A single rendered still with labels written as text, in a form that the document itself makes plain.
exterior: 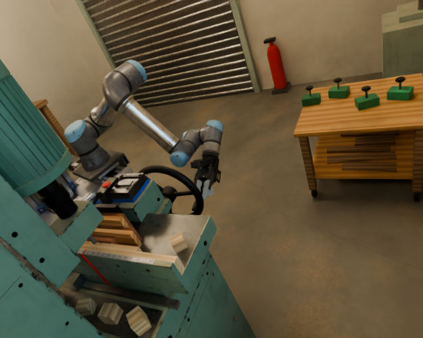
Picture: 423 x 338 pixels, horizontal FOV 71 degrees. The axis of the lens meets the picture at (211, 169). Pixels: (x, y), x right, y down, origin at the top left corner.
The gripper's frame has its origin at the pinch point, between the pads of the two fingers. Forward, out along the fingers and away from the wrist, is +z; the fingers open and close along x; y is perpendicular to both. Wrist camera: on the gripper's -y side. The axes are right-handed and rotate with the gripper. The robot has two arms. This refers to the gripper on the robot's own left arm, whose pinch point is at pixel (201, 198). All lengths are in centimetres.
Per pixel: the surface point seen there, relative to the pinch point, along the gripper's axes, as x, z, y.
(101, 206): 11.2, 13.4, -38.0
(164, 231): -7.7, 18.0, -29.6
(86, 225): 5, 20, -46
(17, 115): 0, 3, -73
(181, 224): -12.2, 15.8, -28.3
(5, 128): 1, 7, -74
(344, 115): -48, -67, 62
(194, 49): 128, -228, 139
